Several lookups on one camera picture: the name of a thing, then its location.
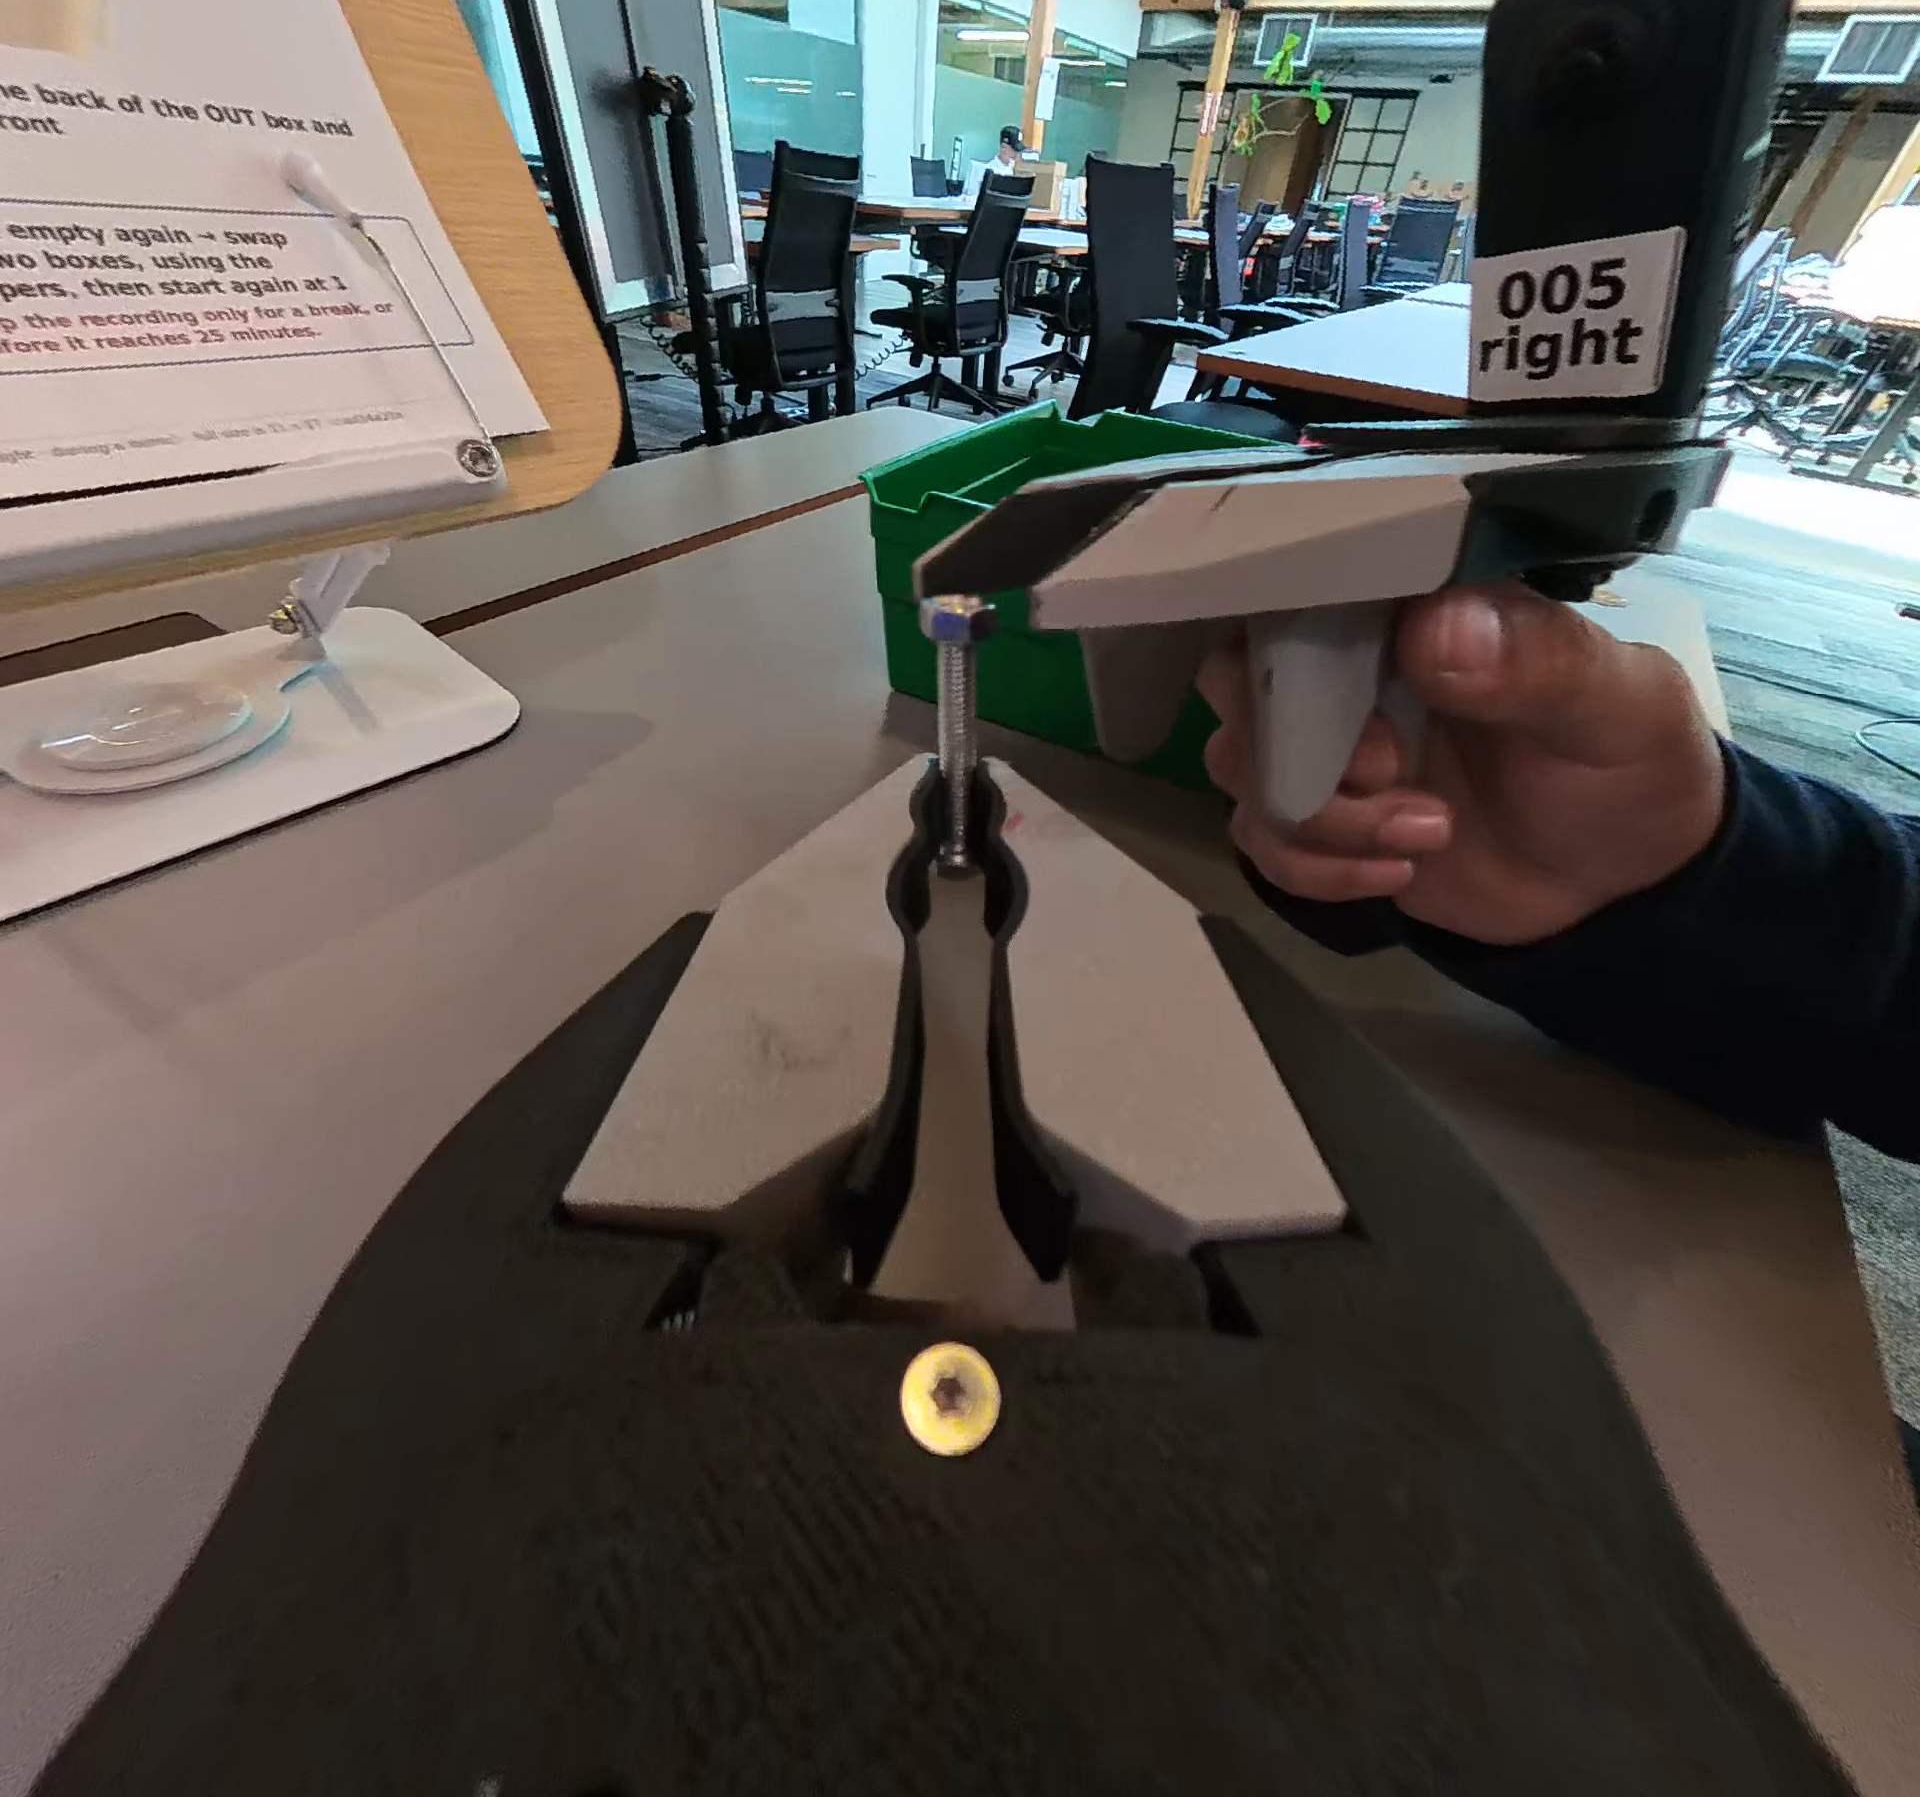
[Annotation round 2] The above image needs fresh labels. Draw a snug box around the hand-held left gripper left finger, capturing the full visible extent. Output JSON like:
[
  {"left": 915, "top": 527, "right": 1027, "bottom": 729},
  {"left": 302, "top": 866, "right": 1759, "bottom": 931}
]
[{"left": 561, "top": 757, "right": 947, "bottom": 1288}]

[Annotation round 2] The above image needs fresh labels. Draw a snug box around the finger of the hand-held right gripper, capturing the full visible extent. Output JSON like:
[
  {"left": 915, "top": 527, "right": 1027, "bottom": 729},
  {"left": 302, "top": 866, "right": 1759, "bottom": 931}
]
[
  {"left": 1033, "top": 478, "right": 1482, "bottom": 632},
  {"left": 913, "top": 465, "right": 1234, "bottom": 602}
]

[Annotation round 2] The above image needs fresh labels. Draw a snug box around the person's right forearm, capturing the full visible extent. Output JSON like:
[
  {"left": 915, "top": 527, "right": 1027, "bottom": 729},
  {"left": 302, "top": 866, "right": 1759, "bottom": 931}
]
[{"left": 1411, "top": 740, "right": 1920, "bottom": 1154}]

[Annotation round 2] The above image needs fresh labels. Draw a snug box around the person's right hand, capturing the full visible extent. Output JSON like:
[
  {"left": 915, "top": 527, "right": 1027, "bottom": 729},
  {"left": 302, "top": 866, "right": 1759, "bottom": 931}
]
[{"left": 1200, "top": 583, "right": 1727, "bottom": 947}]

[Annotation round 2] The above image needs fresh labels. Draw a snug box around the black office chair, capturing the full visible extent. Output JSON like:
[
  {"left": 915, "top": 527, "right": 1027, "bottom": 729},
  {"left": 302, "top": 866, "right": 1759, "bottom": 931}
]
[
  {"left": 871, "top": 173, "right": 1037, "bottom": 411},
  {"left": 675, "top": 143, "right": 865, "bottom": 441},
  {"left": 1035, "top": 154, "right": 1224, "bottom": 427}
]

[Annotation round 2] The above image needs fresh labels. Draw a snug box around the wooden-edged office table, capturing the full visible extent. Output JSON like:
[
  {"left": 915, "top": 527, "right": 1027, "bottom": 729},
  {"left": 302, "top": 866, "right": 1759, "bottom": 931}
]
[{"left": 1194, "top": 283, "right": 1479, "bottom": 419}]

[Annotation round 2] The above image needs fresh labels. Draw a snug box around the wooden instruction sign board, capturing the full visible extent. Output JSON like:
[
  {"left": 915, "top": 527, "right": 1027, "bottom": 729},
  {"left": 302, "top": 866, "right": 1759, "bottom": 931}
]
[{"left": 0, "top": 0, "right": 623, "bottom": 615}]

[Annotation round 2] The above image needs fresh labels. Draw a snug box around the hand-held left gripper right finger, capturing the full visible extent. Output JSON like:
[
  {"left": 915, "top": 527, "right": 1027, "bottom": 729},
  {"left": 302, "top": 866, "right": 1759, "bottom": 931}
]
[{"left": 975, "top": 758, "right": 1349, "bottom": 1286}]

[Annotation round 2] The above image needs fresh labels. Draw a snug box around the silver bolt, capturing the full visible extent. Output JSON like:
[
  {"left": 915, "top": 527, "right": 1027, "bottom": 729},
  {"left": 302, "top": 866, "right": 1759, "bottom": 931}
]
[{"left": 919, "top": 595, "right": 996, "bottom": 881}]

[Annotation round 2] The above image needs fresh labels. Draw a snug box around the hanging green plant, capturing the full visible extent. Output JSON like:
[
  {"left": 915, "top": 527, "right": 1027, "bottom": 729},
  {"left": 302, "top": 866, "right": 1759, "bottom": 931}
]
[{"left": 1231, "top": 31, "right": 1341, "bottom": 160}]

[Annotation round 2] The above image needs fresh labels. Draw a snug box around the white sign stand base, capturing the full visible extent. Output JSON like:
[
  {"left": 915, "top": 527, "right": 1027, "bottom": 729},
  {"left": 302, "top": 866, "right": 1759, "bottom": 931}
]
[{"left": 0, "top": 544, "right": 522, "bottom": 925}]

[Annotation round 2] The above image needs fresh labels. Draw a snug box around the cluster of distant office chairs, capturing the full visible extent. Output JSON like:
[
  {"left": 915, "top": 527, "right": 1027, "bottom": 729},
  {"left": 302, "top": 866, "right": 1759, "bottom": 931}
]
[{"left": 1200, "top": 176, "right": 1479, "bottom": 315}]

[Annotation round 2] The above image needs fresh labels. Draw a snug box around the green plastic bin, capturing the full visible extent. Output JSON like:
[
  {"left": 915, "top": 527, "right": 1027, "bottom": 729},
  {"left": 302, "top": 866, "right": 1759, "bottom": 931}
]
[{"left": 858, "top": 403, "right": 1321, "bottom": 791}]

